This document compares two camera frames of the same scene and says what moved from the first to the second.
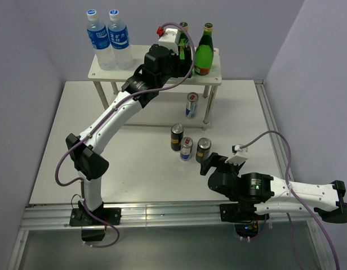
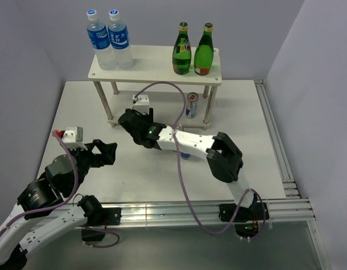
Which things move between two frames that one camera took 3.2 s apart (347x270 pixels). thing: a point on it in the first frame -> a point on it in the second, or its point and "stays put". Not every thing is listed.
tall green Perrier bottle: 204,52 stays put
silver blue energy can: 191,105 stays put
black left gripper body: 176,69 -> 88,158
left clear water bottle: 98,37 stays put
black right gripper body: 218,161 -> 148,118
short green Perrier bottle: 184,44 stays put
